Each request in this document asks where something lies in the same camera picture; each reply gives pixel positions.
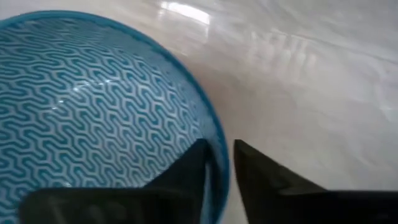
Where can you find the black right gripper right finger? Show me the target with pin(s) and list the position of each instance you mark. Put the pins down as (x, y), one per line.
(280, 199)

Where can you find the light blue patterned bowl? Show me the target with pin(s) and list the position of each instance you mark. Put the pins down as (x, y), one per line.
(93, 93)

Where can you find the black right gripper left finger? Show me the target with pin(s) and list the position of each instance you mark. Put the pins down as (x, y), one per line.
(174, 199)

